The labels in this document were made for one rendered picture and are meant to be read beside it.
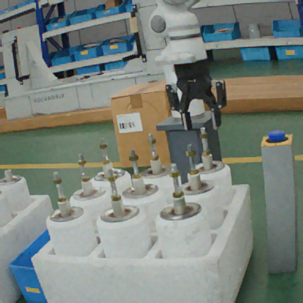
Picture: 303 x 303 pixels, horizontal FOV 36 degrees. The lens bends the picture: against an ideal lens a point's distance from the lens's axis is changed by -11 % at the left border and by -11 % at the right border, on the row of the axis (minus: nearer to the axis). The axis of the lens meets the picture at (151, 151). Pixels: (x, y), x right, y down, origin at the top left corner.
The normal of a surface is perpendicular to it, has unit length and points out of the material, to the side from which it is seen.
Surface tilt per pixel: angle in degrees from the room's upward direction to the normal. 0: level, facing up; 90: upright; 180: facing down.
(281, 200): 90
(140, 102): 90
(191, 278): 90
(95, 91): 90
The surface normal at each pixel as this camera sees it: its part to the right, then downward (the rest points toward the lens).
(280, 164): -0.30, 0.29
